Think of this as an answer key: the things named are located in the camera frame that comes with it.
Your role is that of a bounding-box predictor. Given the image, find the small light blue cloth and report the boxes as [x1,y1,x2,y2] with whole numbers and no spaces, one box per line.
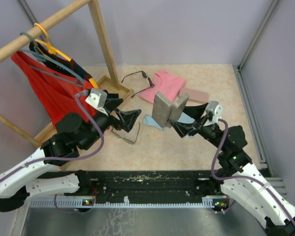
[143,115,165,130]

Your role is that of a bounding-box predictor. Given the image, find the pink folded shirt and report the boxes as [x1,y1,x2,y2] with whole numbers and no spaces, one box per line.
[139,70,186,104]

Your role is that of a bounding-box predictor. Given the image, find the large light blue cloth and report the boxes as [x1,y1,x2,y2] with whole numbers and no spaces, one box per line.
[178,113,194,124]

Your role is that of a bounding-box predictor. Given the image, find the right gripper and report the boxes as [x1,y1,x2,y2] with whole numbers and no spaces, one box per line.
[168,102,227,150]

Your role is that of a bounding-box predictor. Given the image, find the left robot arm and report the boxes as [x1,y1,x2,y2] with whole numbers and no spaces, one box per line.
[0,88,142,212]

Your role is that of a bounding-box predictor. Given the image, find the wooden clothes rack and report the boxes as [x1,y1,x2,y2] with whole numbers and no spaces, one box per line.
[0,0,134,147]

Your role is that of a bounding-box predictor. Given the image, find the grey-blue plastic hanger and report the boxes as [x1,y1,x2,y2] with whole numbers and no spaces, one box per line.
[19,31,85,87]

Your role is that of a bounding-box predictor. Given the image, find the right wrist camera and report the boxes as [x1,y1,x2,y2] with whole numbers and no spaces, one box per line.
[205,101,223,122]

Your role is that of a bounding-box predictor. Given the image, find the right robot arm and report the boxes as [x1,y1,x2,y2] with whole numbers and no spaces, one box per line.
[168,101,295,236]

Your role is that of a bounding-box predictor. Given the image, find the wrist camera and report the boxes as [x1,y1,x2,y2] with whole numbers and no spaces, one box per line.
[205,101,223,122]
[86,88,107,109]

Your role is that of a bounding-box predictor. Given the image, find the thin wire-frame sunglasses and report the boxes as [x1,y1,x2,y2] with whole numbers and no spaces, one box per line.
[111,121,141,145]

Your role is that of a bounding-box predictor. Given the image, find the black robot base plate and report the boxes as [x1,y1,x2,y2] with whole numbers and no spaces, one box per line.
[55,169,239,212]

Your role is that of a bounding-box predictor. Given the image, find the dark striped hanging garment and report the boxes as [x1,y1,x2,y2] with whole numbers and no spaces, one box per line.
[37,42,97,87]

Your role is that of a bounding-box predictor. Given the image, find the yellow plastic hanger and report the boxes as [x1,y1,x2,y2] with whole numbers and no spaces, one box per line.
[34,23,99,89]

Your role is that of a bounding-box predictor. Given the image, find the tortoiseshell sunglasses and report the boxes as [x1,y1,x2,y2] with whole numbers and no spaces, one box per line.
[121,70,155,98]

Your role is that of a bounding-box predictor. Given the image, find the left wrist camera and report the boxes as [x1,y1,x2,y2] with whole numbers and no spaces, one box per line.
[86,88,107,109]

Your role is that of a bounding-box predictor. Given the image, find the grey glasses case green lining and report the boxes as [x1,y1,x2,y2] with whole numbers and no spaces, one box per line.
[151,91,189,128]

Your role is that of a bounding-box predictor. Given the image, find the aluminium frame rail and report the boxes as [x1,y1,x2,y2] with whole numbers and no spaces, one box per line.
[24,178,288,209]

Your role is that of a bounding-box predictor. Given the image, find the red hanging shirt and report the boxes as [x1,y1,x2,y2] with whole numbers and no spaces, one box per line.
[11,51,93,125]

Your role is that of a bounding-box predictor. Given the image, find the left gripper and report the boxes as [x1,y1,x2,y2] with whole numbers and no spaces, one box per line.
[80,98,141,149]

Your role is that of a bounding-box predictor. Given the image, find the pink glasses case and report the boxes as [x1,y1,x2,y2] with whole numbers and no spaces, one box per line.
[179,88,209,104]

